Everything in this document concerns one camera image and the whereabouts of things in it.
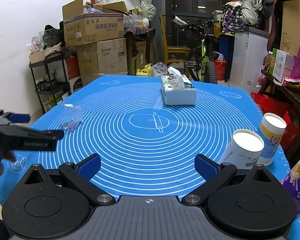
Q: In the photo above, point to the yellow banded paper cup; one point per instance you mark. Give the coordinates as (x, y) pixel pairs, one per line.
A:
(271, 130)

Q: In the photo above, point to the red plastic bucket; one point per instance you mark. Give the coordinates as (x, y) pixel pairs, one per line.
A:
(220, 67)

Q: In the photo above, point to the dark wooden side table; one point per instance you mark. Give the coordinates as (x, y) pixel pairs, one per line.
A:
(289, 96)

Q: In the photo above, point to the open top cardboard box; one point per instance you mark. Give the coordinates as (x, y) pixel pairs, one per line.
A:
(84, 24)

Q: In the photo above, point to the green white carton box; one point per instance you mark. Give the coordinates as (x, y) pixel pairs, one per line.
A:
(277, 64)

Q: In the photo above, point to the green black bicycle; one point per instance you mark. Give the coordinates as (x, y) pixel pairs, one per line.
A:
(199, 64)

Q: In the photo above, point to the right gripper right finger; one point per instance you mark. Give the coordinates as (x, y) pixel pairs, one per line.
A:
(215, 176)

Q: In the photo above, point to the white chest freezer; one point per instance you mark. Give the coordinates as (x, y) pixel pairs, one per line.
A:
(250, 49)

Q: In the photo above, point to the white tissue box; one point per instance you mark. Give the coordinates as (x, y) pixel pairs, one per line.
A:
(177, 89)

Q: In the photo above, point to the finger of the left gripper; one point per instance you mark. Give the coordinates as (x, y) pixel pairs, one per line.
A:
(27, 139)
(15, 117)

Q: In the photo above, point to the large lower cardboard box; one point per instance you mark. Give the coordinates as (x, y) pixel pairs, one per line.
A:
(104, 57)

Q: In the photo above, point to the clear plastic cup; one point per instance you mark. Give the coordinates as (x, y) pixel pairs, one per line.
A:
(72, 116)

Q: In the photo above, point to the white paper cup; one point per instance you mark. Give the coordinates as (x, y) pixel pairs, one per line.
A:
(243, 149)

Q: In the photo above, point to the black metal shelf rack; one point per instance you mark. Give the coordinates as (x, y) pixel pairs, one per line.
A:
(48, 85)

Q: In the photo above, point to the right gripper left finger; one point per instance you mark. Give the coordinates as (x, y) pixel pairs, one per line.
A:
(78, 176)

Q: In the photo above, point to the wooden chair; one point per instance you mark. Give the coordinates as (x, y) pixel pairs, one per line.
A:
(172, 54)

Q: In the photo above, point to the tall cardboard box right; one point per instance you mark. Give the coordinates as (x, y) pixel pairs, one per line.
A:
(290, 37)

